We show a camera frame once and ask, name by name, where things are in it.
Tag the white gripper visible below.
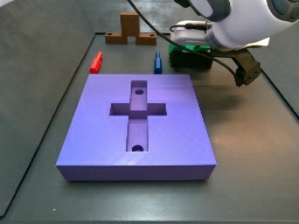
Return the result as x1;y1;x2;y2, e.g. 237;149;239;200
169;20;211;46

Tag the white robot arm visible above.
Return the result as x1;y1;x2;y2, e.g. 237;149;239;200
171;0;299;52

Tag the green U-shaped block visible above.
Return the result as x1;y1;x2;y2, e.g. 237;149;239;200
168;44;211;54

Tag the black camera cable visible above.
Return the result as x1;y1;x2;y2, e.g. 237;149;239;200
125;0;239;77

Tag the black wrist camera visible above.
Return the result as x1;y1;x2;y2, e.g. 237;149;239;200
213;49;261;87

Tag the brown T-shaped block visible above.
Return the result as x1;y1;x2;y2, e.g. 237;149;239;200
105;11;156;46

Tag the purple board with cross slot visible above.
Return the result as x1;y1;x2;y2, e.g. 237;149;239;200
56;74;216;181

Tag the blue peg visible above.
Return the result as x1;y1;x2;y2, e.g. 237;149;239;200
153;52;163;74

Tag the red peg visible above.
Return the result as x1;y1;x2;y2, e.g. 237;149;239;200
89;52;102;74

